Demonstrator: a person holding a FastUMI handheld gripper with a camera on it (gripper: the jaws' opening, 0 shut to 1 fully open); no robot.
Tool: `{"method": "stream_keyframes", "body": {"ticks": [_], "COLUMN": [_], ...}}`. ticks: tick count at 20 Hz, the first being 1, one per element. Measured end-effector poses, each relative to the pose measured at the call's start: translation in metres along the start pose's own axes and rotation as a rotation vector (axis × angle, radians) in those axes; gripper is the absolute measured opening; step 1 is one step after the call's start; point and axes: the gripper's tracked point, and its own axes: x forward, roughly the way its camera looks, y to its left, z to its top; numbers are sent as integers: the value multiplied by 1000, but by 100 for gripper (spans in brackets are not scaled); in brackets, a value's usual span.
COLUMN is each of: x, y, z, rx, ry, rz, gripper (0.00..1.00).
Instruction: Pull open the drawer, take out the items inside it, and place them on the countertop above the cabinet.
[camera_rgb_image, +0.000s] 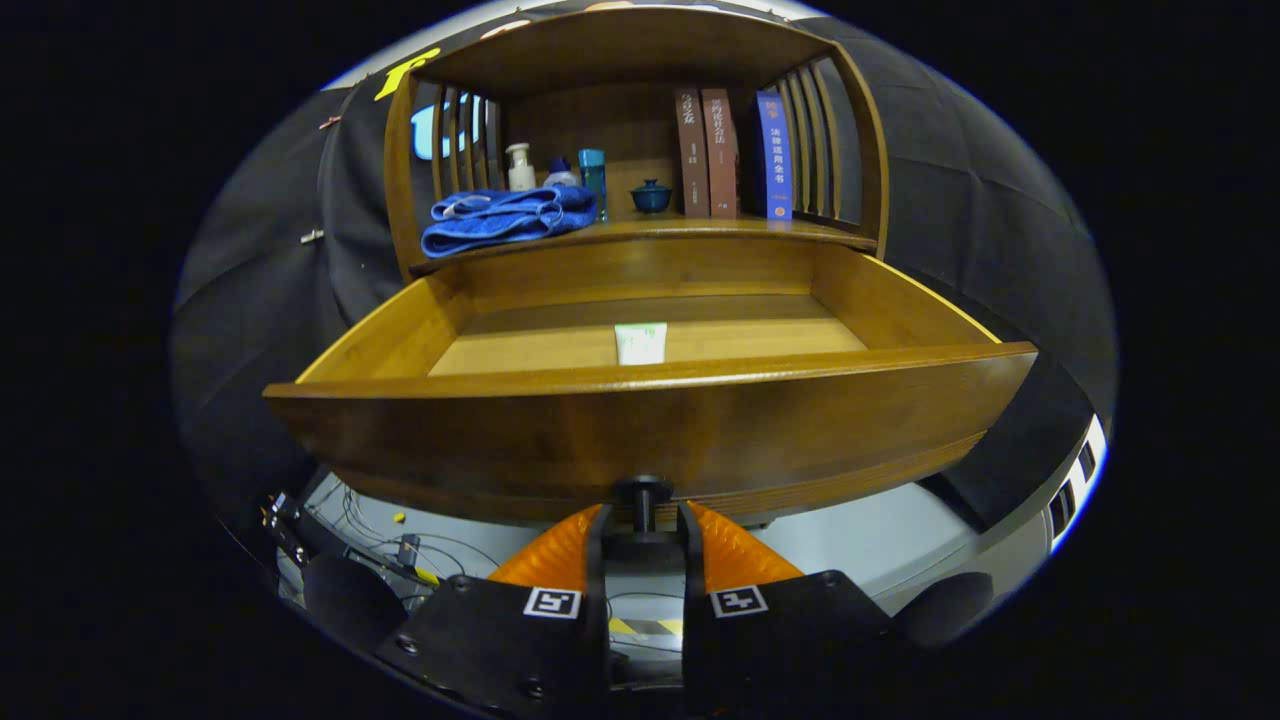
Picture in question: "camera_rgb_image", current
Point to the white bottle with blue cap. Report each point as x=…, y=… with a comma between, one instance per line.
x=560, y=178

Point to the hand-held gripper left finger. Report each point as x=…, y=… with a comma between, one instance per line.
x=500, y=640

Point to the clear blue bottle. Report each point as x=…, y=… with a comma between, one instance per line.
x=593, y=180

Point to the wooden countertop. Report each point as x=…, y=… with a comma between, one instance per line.
x=700, y=228

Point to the wooden cabinet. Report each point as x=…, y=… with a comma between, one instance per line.
x=600, y=50

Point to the white and green tube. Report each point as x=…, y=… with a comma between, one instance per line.
x=641, y=345

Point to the white pump bottle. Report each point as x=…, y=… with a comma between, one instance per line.
x=521, y=178

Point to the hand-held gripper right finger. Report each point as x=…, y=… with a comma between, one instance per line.
x=780, y=640

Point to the wooden drawer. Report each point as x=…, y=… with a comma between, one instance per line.
x=600, y=440

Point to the reddish brown book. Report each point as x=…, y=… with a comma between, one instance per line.
x=720, y=150

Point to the dark brown book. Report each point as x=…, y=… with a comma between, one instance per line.
x=692, y=150

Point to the blue book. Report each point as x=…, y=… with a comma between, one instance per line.
x=775, y=150

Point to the blue lidded teacup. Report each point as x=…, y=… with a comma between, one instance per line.
x=651, y=198

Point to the blue towel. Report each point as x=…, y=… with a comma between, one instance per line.
x=500, y=225

